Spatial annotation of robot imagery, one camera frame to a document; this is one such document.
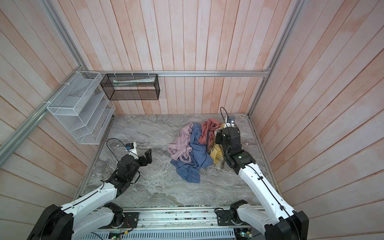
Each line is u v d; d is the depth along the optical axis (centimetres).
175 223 73
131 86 104
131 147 72
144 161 76
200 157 80
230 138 53
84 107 74
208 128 86
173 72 98
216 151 75
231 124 61
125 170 62
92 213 50
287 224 37
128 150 71
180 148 88
